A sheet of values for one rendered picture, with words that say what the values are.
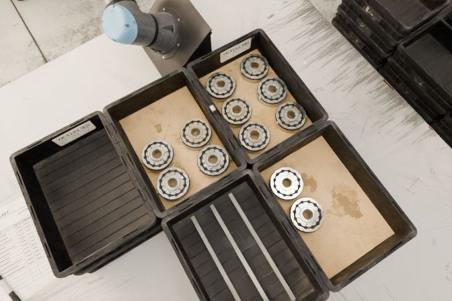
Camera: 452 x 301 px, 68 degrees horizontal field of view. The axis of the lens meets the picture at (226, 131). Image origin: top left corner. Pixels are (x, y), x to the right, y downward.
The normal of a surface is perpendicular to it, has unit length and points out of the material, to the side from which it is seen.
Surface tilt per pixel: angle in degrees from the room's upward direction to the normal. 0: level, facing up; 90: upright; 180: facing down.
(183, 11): 43
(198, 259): 0
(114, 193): 0
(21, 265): 0
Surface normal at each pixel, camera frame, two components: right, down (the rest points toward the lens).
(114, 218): 0.00, -0.35
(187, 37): -0.58, 0.10
